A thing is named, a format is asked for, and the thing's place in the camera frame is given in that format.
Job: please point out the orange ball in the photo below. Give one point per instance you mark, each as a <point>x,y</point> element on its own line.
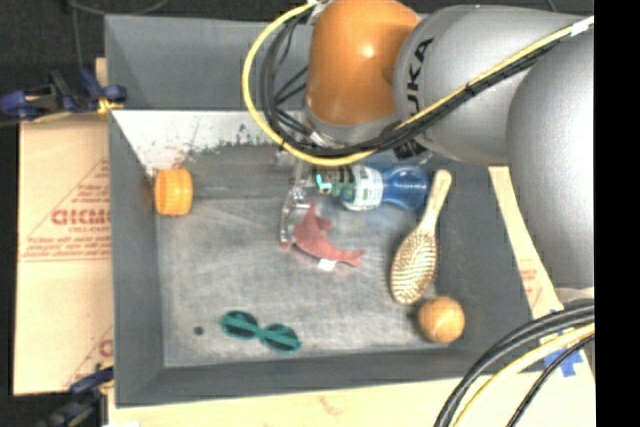
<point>441,319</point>

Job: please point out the blue clear plastic bottle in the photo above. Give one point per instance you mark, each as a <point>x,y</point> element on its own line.
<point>400,189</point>

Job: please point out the teal sunglasses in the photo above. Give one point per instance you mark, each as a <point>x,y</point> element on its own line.
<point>240,325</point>

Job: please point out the wooden hairbrush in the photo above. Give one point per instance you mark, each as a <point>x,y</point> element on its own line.
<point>414,262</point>

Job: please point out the orange plastic cup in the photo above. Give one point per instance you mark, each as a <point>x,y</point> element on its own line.
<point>173,191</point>

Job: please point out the grey metal bin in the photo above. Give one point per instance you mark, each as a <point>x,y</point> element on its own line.
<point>240,265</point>

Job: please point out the red-brown toy animal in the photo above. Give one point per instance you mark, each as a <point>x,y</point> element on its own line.
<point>320,240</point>

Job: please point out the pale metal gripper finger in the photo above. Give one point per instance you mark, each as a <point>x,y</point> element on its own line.
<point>287,225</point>

